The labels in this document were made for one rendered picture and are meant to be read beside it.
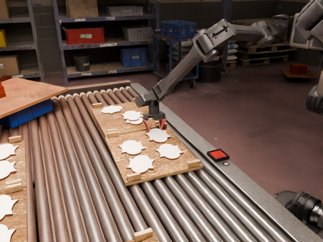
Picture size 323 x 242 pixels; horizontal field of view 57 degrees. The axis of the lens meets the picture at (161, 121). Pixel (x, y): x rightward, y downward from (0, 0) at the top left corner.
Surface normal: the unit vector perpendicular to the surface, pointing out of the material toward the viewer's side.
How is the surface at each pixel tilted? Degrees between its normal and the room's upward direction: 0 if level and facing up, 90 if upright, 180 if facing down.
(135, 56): 90
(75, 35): 90
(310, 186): 0
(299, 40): 90
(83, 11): 86
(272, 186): 0
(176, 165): 0
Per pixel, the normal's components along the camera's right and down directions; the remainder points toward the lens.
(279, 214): 0.00, -0.90
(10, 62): 0.35, 0.40
